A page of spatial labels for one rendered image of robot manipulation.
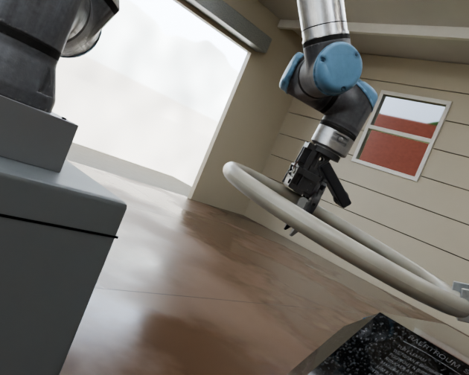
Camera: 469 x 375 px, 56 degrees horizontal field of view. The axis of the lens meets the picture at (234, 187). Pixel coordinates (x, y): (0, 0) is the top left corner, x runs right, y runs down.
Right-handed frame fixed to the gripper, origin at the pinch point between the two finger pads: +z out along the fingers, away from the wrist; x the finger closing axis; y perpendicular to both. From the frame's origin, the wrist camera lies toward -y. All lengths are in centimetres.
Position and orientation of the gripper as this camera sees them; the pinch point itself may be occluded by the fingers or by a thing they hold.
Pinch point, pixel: (292, 229)
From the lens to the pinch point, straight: 105.9
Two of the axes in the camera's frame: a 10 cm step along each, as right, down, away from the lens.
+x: 1.0, 1.6, -9.8
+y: -8.7, -4.5, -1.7
